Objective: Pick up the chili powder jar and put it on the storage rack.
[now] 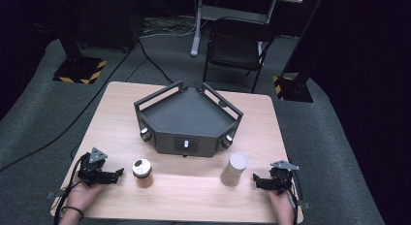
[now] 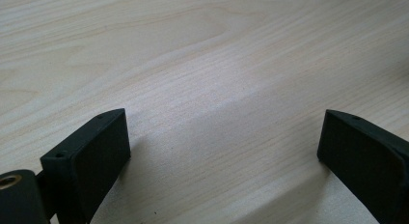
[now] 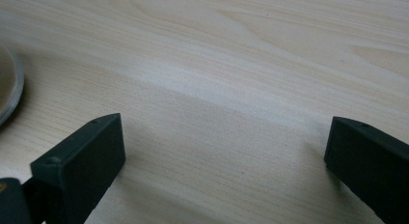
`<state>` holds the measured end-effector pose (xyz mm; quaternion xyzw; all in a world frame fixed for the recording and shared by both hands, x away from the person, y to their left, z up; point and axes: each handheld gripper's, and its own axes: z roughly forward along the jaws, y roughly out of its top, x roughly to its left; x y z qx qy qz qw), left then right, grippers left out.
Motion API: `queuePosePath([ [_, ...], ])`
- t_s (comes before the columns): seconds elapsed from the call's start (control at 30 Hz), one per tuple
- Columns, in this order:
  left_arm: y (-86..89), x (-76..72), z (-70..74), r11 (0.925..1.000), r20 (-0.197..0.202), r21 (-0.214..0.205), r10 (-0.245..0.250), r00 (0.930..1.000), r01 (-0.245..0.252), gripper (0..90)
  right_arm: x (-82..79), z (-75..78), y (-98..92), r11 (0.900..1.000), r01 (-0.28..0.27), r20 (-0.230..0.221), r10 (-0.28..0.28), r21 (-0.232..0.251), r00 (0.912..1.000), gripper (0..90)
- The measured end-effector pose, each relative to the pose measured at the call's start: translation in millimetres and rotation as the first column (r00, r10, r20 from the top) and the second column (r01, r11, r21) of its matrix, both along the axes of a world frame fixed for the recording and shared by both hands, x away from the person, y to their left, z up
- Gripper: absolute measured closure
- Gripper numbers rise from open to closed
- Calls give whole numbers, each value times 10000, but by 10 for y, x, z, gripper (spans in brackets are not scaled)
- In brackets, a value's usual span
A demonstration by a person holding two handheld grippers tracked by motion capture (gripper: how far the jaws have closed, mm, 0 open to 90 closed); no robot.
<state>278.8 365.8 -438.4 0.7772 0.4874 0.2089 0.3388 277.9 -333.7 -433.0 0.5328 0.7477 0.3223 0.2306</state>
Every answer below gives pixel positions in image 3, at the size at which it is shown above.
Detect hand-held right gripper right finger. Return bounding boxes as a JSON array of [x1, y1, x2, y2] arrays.
[[323, 116, 409, 224]]

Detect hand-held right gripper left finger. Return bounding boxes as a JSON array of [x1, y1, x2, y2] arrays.
[[30, 112, 126, 224]]

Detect white-lidded glass jar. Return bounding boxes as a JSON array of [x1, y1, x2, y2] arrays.
[[0, 43, 25, 126]]

